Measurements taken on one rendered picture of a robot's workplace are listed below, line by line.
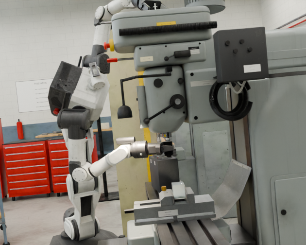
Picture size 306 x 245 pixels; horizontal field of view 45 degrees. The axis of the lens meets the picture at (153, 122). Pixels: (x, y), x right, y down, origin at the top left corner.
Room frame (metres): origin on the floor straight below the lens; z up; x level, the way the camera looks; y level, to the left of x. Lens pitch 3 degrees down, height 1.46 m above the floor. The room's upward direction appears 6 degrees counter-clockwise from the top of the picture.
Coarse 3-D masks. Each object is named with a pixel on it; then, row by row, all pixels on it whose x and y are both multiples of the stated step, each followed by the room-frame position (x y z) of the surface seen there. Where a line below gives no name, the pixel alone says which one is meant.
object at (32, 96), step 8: (32, 80) 10.60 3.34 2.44; (40, 80) 10.62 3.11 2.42; (48, 80) 10.64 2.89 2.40; (16, 88) 10.56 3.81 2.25; (24, 88) 10.58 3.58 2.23; (32, 88) 10.60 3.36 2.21; (40, 88) 10.62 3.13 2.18; (48, 88) 10.63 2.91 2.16; (24, 96) 10.58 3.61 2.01; (32, 96) 10.60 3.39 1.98; (40, 96) 10.61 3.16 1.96; (24, 104) 10.58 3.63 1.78; (32, 104) 10.59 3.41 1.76; (40, 104) 10.61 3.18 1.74; (48, 104) 10.63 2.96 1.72
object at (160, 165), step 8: (152, 160) 2.14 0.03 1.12; (160, 160) 2.03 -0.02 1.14; (168, 160) 2.03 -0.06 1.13; (176, 160) 2.05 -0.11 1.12; (152, 168) 2.16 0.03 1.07; (160, 168) 2.02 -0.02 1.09; (168, 168) 2.03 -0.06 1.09; (176, 168) 2.04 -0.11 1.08; (152, 176) 2.19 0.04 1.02; (160, 176) 2.02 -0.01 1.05; (168, 176) 2.03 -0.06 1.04; (176, 176) 2.04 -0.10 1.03; (152, 184) 2.21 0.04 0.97; (160, 184) 2.02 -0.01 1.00; (168, 184) 2.03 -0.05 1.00
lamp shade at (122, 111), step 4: (120, 108) 1.75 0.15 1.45; (124, 108) 1.74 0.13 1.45; (128, 108) 1.75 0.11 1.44; (120, 112) 1.74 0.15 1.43; (124, 112) 1.74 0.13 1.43; (128, 112) 1.74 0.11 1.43; (120, 116) 1.74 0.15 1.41; (124, 116) 1.74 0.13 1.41; (128, 116) 1.74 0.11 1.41; (132, 116) 1.77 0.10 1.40
